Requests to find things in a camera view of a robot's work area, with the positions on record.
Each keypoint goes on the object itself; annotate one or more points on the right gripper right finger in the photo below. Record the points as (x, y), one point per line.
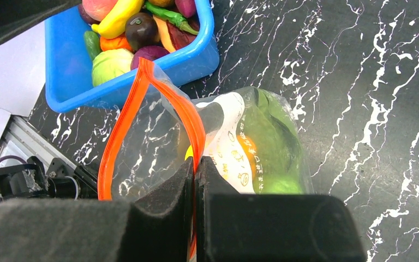
(270, 227)

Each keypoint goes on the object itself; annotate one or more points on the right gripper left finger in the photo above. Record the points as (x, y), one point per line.
(154, 228)

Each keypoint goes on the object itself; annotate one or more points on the green custard apple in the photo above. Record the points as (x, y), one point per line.
(278, 185)

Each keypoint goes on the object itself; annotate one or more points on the yellow bell pepper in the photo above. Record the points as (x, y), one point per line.
(234, 159)

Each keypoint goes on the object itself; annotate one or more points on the clear zip top bag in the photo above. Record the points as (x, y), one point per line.
(160, 127)

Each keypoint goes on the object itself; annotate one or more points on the green leaf vegetable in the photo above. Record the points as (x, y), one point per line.
(268, 124)

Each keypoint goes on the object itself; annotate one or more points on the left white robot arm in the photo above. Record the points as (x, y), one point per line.
(17, 16)

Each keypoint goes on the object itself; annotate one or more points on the blue plastic basket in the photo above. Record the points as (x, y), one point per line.
(69, 67)

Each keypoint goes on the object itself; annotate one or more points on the pale green cabbage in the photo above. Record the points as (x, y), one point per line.
(110, 64)

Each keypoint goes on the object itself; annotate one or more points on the purple red onion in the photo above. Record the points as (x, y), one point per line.
(150, 53)

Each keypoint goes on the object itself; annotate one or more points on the orange tangerine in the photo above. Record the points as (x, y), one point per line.
(119, 42)

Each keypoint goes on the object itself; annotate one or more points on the green cucumber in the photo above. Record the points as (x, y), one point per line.
(92, 44)

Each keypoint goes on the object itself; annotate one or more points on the dark purple plum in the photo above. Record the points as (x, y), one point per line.
(141, 30)

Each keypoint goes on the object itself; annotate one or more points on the purple sweet potato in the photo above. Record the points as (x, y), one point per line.
(186, 7)

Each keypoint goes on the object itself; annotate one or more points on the pink peach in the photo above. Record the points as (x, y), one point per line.
(98, 9)

